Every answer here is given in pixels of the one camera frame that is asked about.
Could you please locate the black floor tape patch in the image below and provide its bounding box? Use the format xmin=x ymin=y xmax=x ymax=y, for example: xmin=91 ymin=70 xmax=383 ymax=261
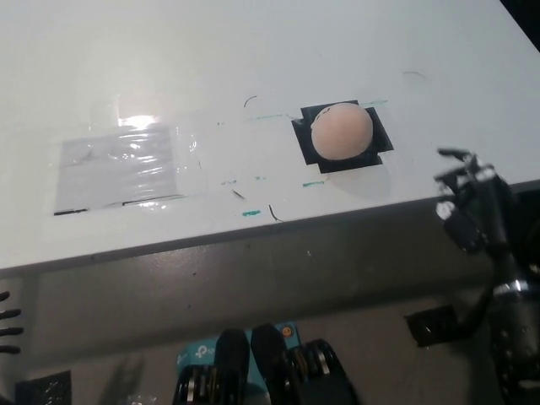
xmin=403 ymin=305 xmax=462 ymax=348

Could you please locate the pink dumpling plush toy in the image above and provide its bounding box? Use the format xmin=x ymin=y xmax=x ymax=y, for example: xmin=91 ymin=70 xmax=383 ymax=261
xmin=310 ymin=103 xmax=375 ymax=162

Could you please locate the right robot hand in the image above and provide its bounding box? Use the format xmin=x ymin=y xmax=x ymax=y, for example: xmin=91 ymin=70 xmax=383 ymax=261
xmin=433 ymin=147 xmax=515 ymax=255

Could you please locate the black tape mask square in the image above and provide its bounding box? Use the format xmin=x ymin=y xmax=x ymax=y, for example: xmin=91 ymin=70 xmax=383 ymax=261
xmin=291 ymin=100 xmax=395 ymax=175

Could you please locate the clear plastic film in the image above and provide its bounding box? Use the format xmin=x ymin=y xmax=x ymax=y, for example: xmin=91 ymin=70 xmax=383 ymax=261
xmin=50 ymin=93 xmax=214 ymax=219

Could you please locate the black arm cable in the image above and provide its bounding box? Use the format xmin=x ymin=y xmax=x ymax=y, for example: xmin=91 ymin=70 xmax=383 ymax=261
xmin=457 ymin=282 xmax=498 ymax=339

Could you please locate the teal router box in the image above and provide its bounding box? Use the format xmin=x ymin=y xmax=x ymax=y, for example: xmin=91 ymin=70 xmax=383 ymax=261
xmin=175 ymin=322 xmax=301 ymax=381

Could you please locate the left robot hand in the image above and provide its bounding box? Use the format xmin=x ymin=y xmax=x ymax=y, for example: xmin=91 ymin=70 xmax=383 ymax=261
xmin=0 ymin=289 xmax=24 ymax=355

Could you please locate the black mesh floor patch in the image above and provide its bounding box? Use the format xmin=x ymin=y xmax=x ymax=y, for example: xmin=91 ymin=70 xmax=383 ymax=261
xmin=13 ymin=370 xmax=73 ymax=405

